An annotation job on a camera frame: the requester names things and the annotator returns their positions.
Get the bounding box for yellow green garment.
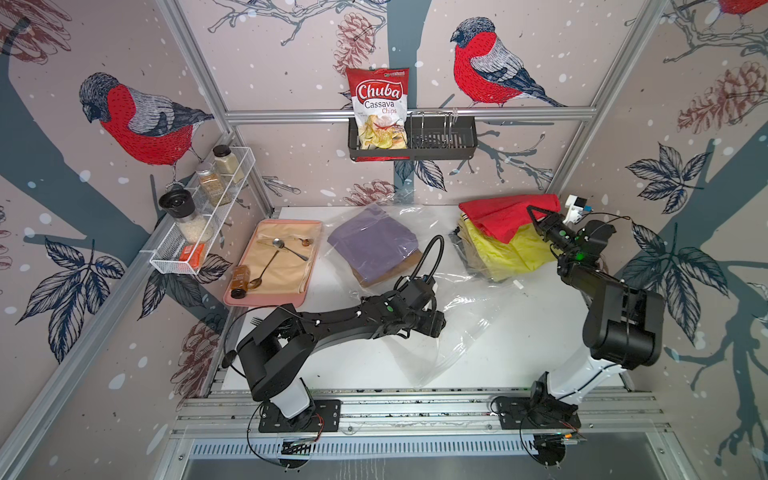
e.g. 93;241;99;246
457;214;556;282

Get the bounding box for purple folded garment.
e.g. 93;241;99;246
328;204;421;279

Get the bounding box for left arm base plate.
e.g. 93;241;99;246
257;400;341;433

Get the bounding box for brown spoon on tray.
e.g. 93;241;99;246
249;250;279;290

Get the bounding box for amber bottle on tray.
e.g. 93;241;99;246
230;265;251;299

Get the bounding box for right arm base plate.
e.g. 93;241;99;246
490;396;581;430

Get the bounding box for black trousers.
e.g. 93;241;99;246
449;229;466;260

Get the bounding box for clear plastic vacuum bag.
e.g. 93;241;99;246
321;204;513;387

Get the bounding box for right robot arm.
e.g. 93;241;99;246
527;206;665;412

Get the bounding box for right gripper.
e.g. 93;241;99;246
525;206;577;259

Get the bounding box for black wire basket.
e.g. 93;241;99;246
347;114;478;162

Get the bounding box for small orange box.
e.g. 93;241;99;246
178;243;206;270

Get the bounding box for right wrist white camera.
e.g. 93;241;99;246
564;195;593;224

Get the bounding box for pink tray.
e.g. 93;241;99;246
224;219;323;308

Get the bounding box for black lid spice jar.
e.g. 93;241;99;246
158;188;214;244

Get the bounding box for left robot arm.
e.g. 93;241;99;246
235;276;446;403

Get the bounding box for white wire shelf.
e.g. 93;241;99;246
150;146;255;276

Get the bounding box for red garment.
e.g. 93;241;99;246
459;194;561;244

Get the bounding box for spice jar rear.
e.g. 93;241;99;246
212;145;245;183

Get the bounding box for Chuba cassava chips bag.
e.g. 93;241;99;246
346;68;409;150

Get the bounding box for black plastic spoon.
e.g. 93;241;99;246
221;350;237;369

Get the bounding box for brown folded garment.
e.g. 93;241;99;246
352;250;422;288

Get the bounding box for tan cloth on tray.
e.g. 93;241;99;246
241;220;323;297

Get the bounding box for metal spoon on tray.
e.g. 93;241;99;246
271;238;309;262

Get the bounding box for spice jar middle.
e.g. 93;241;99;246
196;162;230;207

